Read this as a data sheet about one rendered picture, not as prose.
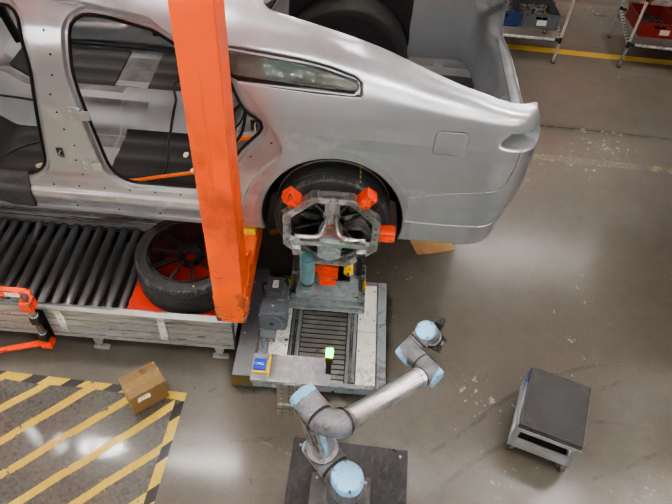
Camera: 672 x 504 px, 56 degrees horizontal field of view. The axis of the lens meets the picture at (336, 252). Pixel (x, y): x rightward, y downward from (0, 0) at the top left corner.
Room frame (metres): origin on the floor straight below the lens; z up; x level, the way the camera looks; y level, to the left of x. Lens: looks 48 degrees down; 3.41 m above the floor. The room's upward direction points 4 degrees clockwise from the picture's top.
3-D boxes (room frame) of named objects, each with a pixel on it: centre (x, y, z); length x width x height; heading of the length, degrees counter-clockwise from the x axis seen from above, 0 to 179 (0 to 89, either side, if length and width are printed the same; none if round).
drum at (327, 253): (2.37, 0.04, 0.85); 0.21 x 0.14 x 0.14; 0
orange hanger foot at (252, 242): (2.41, 0.55, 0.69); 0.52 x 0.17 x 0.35; 0
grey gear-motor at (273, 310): (2.35, 0.35, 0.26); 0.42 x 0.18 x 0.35; 0
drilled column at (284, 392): (1.77, 0.22, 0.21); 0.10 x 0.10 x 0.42; 0
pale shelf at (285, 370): (1.77, 0.19, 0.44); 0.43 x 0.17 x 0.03; 90
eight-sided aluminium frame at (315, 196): (2.44, 0.04, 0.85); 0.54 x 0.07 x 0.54; 90
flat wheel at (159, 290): (2.51, 0.90, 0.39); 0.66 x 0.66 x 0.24
